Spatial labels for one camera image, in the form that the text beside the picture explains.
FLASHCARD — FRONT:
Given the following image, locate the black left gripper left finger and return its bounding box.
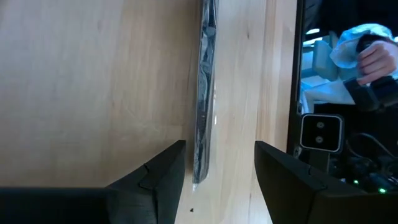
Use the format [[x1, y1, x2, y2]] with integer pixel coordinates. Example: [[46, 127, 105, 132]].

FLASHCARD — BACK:
[[105, 139, 187, 224]]

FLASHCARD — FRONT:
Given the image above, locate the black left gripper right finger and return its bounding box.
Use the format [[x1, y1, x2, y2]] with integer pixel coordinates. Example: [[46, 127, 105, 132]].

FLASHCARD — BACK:
[[254, 140, 368, 224]]

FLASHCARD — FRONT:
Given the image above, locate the black electronics with green lights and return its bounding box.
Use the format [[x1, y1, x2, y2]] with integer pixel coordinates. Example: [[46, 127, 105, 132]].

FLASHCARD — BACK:
[[329, 133, 398, 195]]

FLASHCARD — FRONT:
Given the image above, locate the person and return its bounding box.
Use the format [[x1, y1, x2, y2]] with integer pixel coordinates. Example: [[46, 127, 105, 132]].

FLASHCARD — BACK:
[[300, 0, 398, 113]]

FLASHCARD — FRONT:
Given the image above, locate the person's hand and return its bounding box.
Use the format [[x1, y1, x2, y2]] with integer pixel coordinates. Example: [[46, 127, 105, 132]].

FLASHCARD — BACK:
[[356, 39, 398, 86]]

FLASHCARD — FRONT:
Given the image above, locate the black teleoperation handle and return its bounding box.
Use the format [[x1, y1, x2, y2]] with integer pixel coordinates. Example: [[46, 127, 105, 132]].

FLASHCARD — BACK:
[[343, 33, 398, 112]]

